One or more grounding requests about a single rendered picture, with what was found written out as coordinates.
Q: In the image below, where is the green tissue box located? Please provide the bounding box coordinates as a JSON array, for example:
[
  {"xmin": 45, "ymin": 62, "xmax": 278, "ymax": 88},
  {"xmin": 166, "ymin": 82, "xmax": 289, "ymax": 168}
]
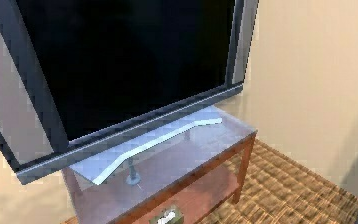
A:
[{"xmin": 149, "ymin": 204, "xmax": 185, "ymax": 224}]

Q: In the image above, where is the brown glass-topped television table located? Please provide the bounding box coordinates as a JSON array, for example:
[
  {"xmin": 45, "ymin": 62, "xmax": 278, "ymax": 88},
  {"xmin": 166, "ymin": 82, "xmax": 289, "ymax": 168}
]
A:
[{"xmin": 62, "ymin": 105, "xmax": 258, "ymax": 224}]

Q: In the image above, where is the black flat television set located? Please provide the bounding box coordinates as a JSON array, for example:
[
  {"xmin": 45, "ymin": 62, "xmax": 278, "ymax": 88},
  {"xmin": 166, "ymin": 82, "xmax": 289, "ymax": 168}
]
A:
[{"xmin": 0, "ymin": 0, "xmax": 260, "ymax": 186}]

